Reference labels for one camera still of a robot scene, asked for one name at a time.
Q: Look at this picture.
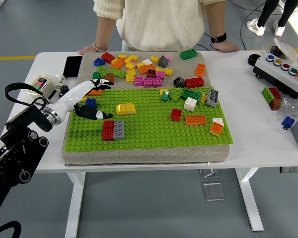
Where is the person's left hand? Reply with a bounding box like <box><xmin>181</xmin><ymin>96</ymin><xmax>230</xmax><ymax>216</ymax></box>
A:
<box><xmin>212</xmin><ymin>41</ymin><xmax>240</xmax><ymax>53</ymax></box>

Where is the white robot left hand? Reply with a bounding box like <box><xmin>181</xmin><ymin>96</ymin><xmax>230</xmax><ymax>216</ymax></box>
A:
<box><xmin>50</xmin><ymin>78</ymin><xmax>114</xmax><ymax>122</ymax></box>

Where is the person's right hand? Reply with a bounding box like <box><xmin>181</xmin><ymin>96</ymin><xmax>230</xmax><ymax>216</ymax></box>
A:
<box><xmin>77</xmin><ymin>46</ymin><xmax>100</xmax><ymax>56</ymax></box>

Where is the long red toy brick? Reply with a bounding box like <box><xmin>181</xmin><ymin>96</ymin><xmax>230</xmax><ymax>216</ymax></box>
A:
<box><xmin>102</xmin><ymin>120</ymin><xmax>114</xmax><ymax>141</ymax></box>

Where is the yellow curved brick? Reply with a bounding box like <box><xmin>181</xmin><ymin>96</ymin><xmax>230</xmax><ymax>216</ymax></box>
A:
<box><xmin>116</xmin><ymin>103</ymin><xmax>137</xmax><ymax>116</ymax></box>

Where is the long grey toy brick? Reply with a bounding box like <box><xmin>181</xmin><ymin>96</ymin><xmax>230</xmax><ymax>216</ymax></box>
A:
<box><xmin>113</xmin><ymin>120</ymin><xmax>125</xmax><ymax>141</ymax></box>

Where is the light green toy brick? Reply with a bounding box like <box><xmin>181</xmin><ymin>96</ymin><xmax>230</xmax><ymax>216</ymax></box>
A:
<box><xmin>261</xmin><ymin>87</ymin><xmax>274</xmax><ymax>102</ymax></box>
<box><xmin>108</xmin><ymin>68</ymin><xmax>128</xmax><ymax>79</ymax></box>
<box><xmin>169</xmin><ymin>87</ymin><xmax>184</xmax><ymax>102</ymax></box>
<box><xmin>97</xmin><ymin>65</ymin><xmax>109</xmax><ymax>79</ymax></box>

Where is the dark green toy brick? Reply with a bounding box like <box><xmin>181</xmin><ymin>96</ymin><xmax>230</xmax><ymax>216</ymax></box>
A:
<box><xmin>180</xmin><ymin>89</ymin><xmax>203</xmax><ymax>102</ymax></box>
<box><xmin>180</xmin><ymin>49</ymin><xmax>198</xmax><ymax>60</ymax></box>

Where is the grey hollow toy brick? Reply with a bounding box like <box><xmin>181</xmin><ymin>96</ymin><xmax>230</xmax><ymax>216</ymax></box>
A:
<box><xmin>206</xmin><ymin>88</ymin><xmax>219</xmax><ymax>108</ymax></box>

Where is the black sloped brick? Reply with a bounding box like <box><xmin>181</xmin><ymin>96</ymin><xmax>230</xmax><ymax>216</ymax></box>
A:
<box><xmin>173</xmin><ymin>76</ymin><xmax>187</xmax><ymax>88</ymax></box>

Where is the orange and yellow brick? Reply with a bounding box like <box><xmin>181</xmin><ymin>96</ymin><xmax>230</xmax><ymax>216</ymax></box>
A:
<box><xmin>209</xmin><ymin>121</ymin><xmax>224</xmax><ymax>136</ymax></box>

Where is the green studded baseplate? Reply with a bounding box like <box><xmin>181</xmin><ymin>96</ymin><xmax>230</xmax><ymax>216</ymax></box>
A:
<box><xmin>64</xmin><ymin>86</ymin><xmax>234</xmax><ymax>152</ymax></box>

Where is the black gear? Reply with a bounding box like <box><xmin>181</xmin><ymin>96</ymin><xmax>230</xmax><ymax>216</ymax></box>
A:
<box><xmin>58</xmin><ymin>84</ymin><xmax>70</xmax><ymax>98</ymax></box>

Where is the black smartwatch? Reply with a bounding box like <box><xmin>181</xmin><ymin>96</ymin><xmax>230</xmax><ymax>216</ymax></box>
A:
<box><xmin>210</xmin><ymin>32</ymin><xmax>227</xmax><ymax>44</ymax></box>

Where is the small white fitting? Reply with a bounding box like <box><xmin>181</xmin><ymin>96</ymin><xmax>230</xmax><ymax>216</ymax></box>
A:
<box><xmin>54</xmin><ymin>73</ymin><xmax>66</xmax><ymax>89</ymax></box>

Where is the black smartphone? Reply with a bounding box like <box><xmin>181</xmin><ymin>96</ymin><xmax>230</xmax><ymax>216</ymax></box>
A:
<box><xmin>63</xmin><ymin>56</ymin><xmax>83</xmax><ymax>79</ymax></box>

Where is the black tape roll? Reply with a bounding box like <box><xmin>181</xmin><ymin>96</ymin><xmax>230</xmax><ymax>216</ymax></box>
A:
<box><xmin>247</xmin><ymin>54</ymin><xmax>263</xmax><ymax>67</ymax></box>

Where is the person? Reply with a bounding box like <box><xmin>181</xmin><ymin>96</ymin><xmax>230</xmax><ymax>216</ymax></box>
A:
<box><xmin>246</xmin><ymin>0</ymin><xmax>298</xmax><ymax>37</ymax></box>
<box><xmin>93</xmin><ymin>0</ymin><xmax>226</xmax><ymax>52</ymax></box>

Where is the clear lidded plastic container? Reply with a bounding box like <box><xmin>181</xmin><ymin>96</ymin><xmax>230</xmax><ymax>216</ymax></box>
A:
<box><xmin>262</xmin><ymin>38</ymin><xmax>298</xmax><ymax>62</ymax></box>

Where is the white button control box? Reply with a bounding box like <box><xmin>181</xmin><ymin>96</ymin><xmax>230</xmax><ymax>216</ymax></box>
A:
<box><xmin>252</xmin><ymin>53</ymin><xmax>298</xmax><ymax>99</ymax></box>

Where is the clear plastic bag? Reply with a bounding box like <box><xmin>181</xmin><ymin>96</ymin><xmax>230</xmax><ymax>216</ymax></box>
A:
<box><xmin>278</xmin><ymin>95</ymin><xmax>298</xmax><ymax>117</ymax></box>

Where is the white table leg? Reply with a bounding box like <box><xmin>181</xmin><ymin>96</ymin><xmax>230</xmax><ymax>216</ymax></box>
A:
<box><xmin>234</xmin><ymin>168</ymin><xmax>265</xmax><ymax>233</ymax></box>
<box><xmin>64</xmin><ymin>172</ymin><xmax>87</xmax><ymax>238</ymax></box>

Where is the clear floor plate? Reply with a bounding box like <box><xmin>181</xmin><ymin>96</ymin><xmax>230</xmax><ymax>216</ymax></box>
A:
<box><xmin>202</xmin><ymin>182</ymin><xmax>225</xmax><ymax>201</ymax></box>
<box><xmin>199</xmin><ymin>168</ymin><xmax>221</xmax><ymax>178</ymax></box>

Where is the table height control panel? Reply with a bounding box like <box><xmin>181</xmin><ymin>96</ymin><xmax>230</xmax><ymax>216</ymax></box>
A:
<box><xmin>279</xmin><ymin>166</ymin><xmax>298</xmax><ymax>174</ymax></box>

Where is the bead bracelet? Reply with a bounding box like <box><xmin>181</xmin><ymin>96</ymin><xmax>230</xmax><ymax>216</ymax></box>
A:
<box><xmin>92</xmin><ymin>42</ymin><xmax>109</xmax><ymax>53</ymax></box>

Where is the black floor cable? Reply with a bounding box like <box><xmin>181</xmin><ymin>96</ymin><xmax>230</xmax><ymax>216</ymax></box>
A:
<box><xmin>239</xmin><ymin>0</ymin><xmax>273</xmax><ymax>51</ymax></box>
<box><xmin>196</xmin><ymin>32</ymin><xmax>221</xmax><ymax>52</ymax></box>

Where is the cream switch box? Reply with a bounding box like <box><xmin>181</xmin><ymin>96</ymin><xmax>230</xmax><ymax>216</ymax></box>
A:
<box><xmin>27</xmin><ymin>75</ymin><xmax>57</xmax><ymax>97</ymax></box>

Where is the blue brick with key ring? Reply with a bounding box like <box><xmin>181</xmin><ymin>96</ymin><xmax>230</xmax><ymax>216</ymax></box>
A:
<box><xmin>281</xmin><ymin>116</ymin><xmax>296</xmax><ymax>130</ymax></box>

